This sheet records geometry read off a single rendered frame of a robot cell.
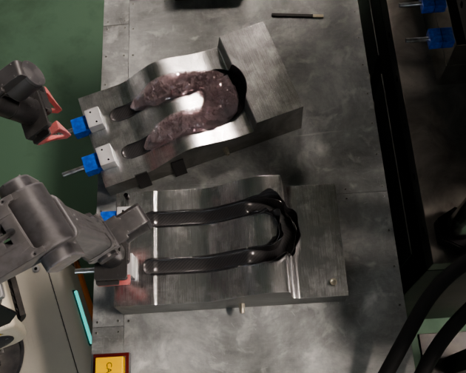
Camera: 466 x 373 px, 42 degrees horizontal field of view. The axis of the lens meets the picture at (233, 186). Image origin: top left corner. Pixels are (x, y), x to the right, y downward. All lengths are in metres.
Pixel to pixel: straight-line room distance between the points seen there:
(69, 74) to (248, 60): 1.33
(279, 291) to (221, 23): 0.79
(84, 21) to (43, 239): 2.20
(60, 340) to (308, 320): 0.90
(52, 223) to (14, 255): 0.05
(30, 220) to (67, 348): 1.32
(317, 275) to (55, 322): 0.97
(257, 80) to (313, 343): 0.62
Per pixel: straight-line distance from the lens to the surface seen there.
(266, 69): 1.50
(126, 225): 1.13
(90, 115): 1.53
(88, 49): 2.76
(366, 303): 1.41
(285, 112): 1.44
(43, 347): 2.03
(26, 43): 2.87
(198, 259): 1.34
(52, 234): 0.70
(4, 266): 0.70
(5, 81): 1.23
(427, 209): 1.52
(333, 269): 1.36
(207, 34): 1.70
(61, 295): 2.04
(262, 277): 1.27
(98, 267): 1.25
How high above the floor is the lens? 2.17
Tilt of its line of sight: 68 degrees down
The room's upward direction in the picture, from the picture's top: 9 degrees counter-clockwise
